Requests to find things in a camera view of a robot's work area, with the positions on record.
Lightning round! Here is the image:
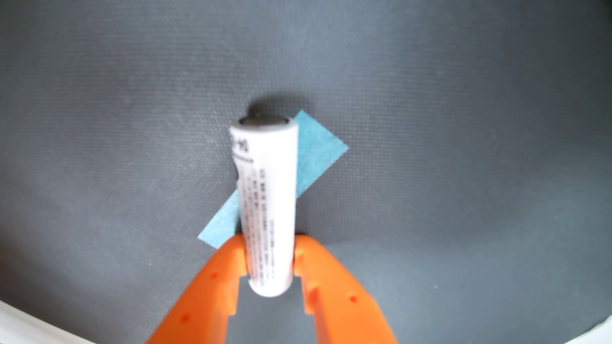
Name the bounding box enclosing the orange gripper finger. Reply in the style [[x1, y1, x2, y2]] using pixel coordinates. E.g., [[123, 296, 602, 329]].
[[146, 234, 248, 344], [292, 233, 398, 344]]

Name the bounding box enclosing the dark grey mat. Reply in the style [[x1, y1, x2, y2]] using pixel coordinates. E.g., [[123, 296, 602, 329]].
[[0, 0, 612, 344]]

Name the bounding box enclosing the white cylindrical battery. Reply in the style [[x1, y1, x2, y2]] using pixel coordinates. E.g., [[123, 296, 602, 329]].
[[229, 114, 300, 298]]

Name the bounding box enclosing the blue tape piece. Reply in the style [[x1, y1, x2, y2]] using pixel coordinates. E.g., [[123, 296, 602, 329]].
[[197, 109, 350, 250]]

